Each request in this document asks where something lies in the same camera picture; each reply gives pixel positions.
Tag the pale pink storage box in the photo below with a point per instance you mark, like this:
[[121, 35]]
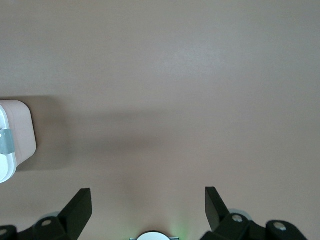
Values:
[[23, 130]]

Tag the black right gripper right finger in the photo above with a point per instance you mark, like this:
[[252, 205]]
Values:
[[217, 215]]

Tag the brown table mat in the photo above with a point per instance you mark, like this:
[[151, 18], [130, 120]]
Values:
[[175, 75]]

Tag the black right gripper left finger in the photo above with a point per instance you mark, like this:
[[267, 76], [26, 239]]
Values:
[[72, 215]]

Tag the white box lid grey clips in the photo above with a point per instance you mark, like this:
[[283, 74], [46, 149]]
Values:
[[6, 167]]

